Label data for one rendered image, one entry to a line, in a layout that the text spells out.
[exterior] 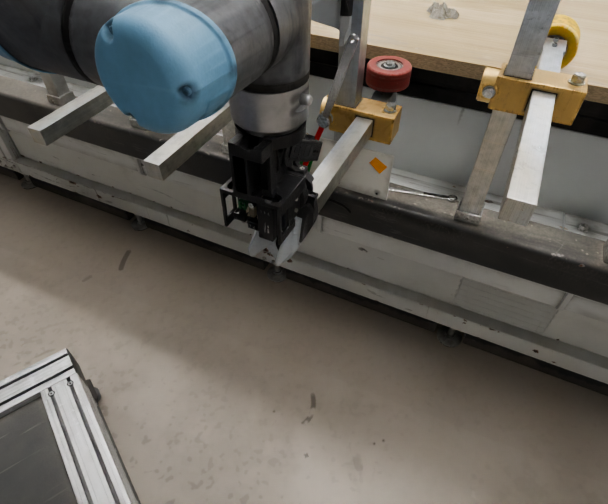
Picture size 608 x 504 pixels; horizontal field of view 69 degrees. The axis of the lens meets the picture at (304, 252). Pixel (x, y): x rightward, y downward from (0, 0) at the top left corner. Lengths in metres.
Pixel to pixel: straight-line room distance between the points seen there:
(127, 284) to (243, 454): 0.76
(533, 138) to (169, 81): 0.45
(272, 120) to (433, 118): 0.64
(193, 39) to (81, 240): 1.72
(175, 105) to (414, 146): 0.82
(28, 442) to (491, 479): 1.14
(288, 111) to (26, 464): 1.03
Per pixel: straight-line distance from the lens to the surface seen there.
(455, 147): 1.04
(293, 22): 0.38
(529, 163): 0.56
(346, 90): 0.79
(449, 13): 1.14
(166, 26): 0.29
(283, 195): 0.46
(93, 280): 1.80
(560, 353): 1.45
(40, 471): 1.23
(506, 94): 0.73
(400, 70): 0.85
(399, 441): 1.36
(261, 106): 0.41
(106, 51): 0.31
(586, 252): 0.90
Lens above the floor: 1.25
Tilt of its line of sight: 46 degrees down
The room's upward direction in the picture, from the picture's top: straight up
